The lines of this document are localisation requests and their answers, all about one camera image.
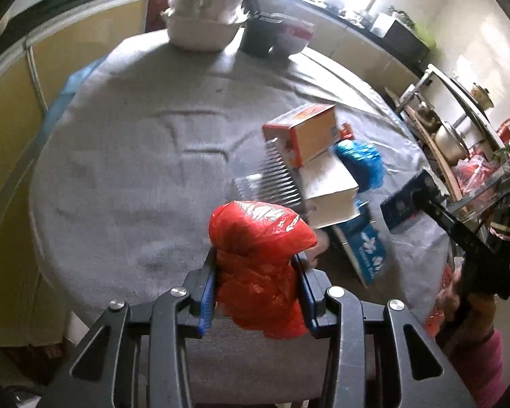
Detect blue printed carton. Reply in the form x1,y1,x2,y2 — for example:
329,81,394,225
330,201,387,288

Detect red plastic bag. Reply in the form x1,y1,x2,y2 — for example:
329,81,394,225
208,201,317,340

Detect white cardboard box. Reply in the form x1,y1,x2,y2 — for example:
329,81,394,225
299,150,359,228

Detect clear ribbed plastic tray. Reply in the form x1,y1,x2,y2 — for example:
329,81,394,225
229,138,306,216

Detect blue plastic bag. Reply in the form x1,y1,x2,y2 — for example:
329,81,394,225
334,140,385,192

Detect red orange medicine box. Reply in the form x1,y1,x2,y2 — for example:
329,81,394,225
262,103,343,169

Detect pink sleeve forearm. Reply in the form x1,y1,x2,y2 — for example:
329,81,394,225
449,329,506,407

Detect metal kitchen rack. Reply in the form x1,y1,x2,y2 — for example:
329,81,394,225
384,64,510,220

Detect person right hand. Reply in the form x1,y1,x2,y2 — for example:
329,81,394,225
437,267,497,356

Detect steel pot on shelf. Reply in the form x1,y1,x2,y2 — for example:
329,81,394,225
434,122,469,167

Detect grey tablecloth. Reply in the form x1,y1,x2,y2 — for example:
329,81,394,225
28,29,452,405

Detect yellow enamel pot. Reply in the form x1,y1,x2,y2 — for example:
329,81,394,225
471,83,495,112

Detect yellow base cabinets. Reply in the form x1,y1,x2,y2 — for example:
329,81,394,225
0,0,426,347

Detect blue under tablecloth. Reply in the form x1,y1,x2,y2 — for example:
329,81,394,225
36,55,106,148

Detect black microwave oven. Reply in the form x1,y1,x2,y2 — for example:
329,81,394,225
370,13,429,65

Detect green basin on microwave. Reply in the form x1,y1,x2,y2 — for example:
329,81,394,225
413,23,437,50

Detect red white bowl stack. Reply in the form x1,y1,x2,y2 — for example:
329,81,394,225
272,13,314,57

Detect white ceramic basin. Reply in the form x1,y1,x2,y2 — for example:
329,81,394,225
160,8,247,53

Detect black chopstick cup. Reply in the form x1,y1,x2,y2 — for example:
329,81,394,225
239,13,283,58

